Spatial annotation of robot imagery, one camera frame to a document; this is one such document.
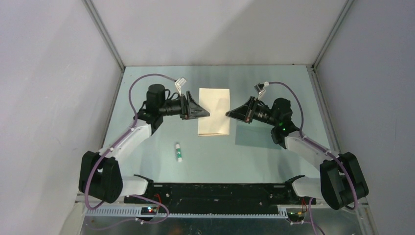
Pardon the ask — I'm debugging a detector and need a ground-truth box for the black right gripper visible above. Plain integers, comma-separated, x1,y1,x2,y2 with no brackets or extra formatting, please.
226,97,279,127

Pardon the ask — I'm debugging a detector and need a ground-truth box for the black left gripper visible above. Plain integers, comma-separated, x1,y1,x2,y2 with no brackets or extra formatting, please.
158,91,209,120

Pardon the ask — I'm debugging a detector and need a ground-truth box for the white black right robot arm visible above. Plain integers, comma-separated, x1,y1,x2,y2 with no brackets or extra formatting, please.
226,96,369,210

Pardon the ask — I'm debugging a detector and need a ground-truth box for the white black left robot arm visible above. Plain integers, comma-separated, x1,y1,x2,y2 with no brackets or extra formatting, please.
78,84,210,204

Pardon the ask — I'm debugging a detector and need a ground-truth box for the green white glue stick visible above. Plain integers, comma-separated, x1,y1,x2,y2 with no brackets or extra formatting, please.
175,143,183,162

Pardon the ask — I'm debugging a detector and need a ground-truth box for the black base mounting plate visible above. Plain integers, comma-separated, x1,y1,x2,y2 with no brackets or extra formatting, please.
124,179,317,215

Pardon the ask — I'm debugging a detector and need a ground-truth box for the left controller board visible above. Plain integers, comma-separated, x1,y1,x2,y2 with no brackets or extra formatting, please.
140,207,158,216

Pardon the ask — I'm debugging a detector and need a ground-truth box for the controller board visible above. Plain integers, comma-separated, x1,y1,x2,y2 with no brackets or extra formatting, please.
287,211,307,223
140,207,158,216

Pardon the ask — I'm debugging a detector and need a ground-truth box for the right controller board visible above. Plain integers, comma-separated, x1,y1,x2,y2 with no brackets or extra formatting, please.
287,211,307,223

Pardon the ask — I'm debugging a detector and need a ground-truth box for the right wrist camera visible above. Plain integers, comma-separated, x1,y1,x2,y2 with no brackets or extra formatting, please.
254,82,269,100

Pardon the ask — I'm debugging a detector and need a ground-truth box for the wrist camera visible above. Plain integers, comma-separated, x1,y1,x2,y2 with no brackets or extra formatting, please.
174,77,187,95
254,82,269,100

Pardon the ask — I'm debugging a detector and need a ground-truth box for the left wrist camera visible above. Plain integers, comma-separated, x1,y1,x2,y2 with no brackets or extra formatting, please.
174,77,187,95

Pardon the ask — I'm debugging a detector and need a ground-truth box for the aluminium frame rail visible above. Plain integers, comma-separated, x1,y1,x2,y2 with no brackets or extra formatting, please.
75,183,369,208

